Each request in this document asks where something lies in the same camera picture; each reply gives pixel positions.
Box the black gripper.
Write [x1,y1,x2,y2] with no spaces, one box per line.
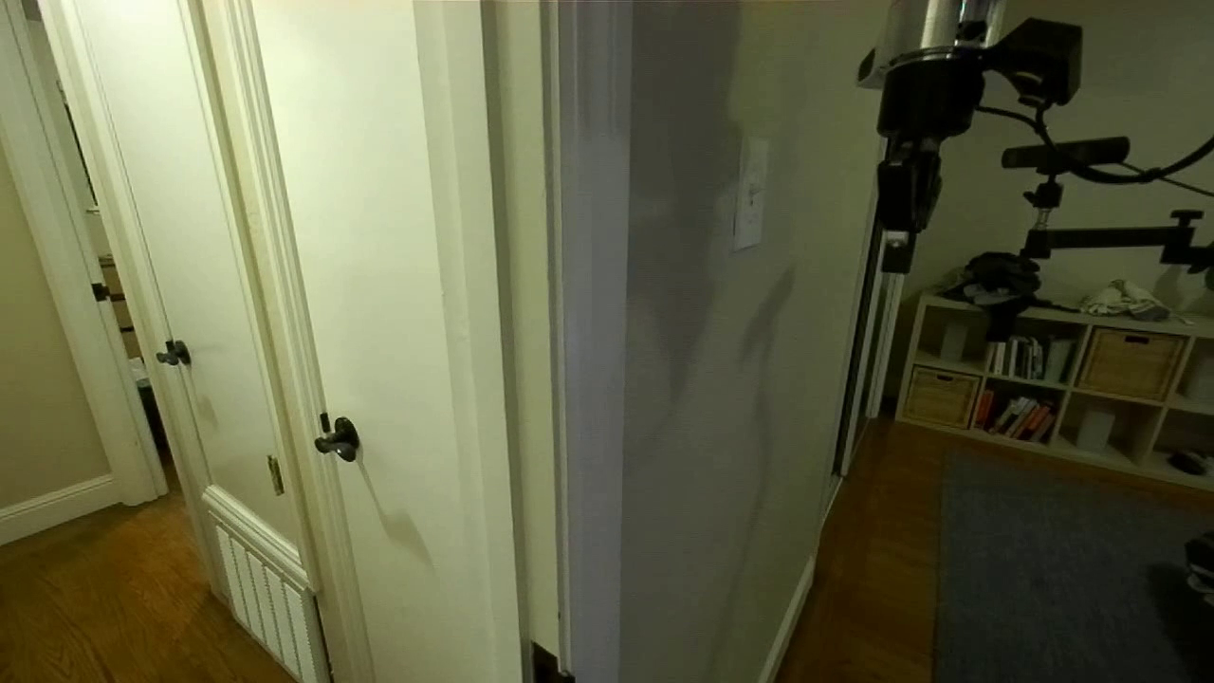
[873,48,990,278]

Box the white light switch plate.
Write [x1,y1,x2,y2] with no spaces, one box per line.
[727,131,775,253]

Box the black bundled object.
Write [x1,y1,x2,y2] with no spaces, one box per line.
[956,245,1048,315]

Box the row of pale books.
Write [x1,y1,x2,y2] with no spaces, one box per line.
[984,335,1080,386]

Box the small wicker basket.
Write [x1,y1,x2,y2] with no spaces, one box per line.
[902,363,986,431]

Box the white crumpled object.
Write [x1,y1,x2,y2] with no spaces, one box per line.
[1076,278,1173,321]

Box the row of colourful books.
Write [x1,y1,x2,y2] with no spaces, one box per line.
[966,383,1061,449]

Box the large wicker basket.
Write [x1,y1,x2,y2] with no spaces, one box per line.
[1072,321,1191,405]

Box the white cube shelf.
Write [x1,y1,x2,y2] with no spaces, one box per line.
[891,291,1214,497]

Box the gray rug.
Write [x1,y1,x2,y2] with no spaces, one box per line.
[932,450,1214,683]

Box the black striped object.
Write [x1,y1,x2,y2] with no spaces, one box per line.
[1179,527,1214,613]

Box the white door with louvered panel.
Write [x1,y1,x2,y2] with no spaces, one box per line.
[40,0,327,683]

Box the black round door knob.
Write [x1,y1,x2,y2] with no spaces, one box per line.
[152,335,199,370]

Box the black stereo camera bar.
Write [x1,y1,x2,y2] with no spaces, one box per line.
[996,131,1134,173]

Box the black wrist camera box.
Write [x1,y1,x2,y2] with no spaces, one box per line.
[984,16,1088,112]

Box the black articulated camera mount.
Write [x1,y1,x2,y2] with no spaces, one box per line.
[1018,167,1214,278]

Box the white door with lever handle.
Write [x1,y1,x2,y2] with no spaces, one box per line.
[243,0,525,683]

